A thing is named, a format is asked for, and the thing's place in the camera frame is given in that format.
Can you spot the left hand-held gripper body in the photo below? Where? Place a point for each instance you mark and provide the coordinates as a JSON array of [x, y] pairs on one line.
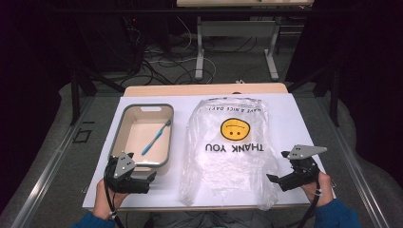
[[122, 177]]

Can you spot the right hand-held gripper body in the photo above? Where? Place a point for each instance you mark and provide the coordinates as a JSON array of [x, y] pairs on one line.
[[302, 172]]

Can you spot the clear plastic bag smiley print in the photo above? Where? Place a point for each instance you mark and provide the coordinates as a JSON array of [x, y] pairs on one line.
[[228, 164]]

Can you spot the person's right hand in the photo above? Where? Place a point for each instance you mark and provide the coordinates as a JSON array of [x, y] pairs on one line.
[[323, 190]]

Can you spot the person's left hand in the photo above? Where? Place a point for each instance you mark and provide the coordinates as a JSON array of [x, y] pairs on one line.
[[103, 202]]

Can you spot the beige bin grey rim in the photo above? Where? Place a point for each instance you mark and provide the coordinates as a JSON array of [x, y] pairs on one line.
[[145, 136]]

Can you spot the blue toothbrush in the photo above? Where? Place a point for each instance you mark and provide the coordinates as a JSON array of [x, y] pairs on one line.
[[155, 138]]

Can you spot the white board mat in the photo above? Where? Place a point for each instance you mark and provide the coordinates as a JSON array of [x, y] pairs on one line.
[[297, 126]]

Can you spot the black metal stand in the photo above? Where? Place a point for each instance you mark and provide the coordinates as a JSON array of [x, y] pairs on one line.
[[333, 95], [75, 95]]

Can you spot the wooden table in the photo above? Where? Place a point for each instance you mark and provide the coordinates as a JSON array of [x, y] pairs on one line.
[[190, 89]]

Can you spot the dark computer tower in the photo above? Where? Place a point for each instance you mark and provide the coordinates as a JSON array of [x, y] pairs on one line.
[[107, 44]]

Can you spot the aluminium floor rail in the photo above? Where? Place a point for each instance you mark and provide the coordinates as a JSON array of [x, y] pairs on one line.
[[358, 177], [47, 177]]

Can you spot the white metal desk frame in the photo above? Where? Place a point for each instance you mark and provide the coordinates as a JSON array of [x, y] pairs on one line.
[[237, 29]]

